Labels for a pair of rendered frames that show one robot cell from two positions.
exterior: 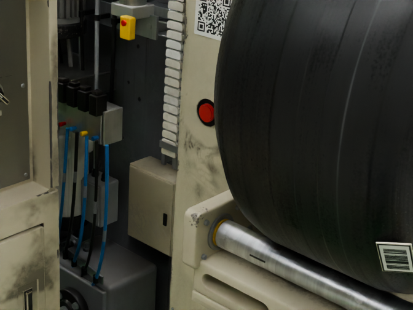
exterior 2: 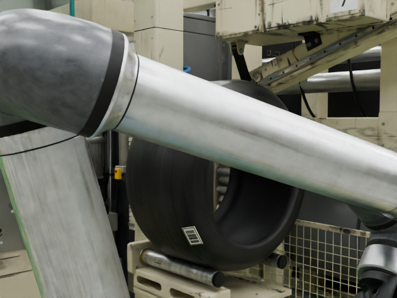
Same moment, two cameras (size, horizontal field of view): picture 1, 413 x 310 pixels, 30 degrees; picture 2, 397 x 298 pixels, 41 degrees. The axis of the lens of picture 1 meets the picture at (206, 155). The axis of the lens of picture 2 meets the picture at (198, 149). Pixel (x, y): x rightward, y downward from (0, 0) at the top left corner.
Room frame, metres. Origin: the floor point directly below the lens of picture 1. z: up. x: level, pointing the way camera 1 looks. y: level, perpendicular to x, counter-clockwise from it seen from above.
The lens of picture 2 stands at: (-0.60, -0.46, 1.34)
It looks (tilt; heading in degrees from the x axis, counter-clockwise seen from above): 3 degrees down; 9
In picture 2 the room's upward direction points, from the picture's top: straight up
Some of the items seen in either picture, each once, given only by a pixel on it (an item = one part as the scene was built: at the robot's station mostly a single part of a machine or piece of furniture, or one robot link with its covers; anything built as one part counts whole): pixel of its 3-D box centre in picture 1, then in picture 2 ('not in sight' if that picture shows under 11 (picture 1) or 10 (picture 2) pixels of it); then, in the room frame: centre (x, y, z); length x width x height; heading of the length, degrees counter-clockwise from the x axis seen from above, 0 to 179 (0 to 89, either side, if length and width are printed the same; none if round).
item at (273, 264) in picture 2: not in sight; (243, 252); (1.18, -0.34, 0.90); 0.35 x 0.05 x 0.05; 51
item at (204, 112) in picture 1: (208, 112); not in sight; (1.17, 0.00, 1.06); 0.03 x 0.02 x 0.03; 51
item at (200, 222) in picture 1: (267, 202); (176, 249); (1.18, -0.11, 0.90); 0.40 x 0.03 x 0.10; 141
